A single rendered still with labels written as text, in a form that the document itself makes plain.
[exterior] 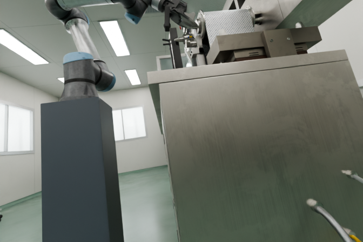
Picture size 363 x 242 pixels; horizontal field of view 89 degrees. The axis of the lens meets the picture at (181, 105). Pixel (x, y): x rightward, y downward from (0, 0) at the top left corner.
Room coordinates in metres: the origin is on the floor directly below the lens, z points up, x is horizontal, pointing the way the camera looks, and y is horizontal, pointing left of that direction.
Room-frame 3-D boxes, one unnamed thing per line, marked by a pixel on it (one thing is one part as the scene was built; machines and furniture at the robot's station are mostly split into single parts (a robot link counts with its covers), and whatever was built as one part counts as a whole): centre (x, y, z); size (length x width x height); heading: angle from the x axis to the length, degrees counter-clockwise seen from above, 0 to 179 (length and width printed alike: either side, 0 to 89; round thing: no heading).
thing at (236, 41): (0.70, -0.35, 1.00); 0.40 x 0.16 x 0.06; 97
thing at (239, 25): (0.81, -0.29, 1.14); 0.23 x 0.01 x 0.18; 97
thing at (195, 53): (0.89, -0.12, 1.05); 0.06 x 0.05 x 0.31; 97
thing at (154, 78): (1.79, -0.09, 0.88); 2.52 x 0.66 x 0.04; 7
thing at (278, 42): (0.61, -0.38, 0.96); 0.10 x 0.03 x 0.11; 97
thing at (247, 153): (1.80, -0.10, 0.43); 2.52 x 0.64 x 0.86; 7
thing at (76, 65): (0.75, 0.41, 1.07); 0.13 x 0.12 x 0.14; 169
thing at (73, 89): (0.74, 0.41, 0.95); 0.15 x 0.15 x 0.10
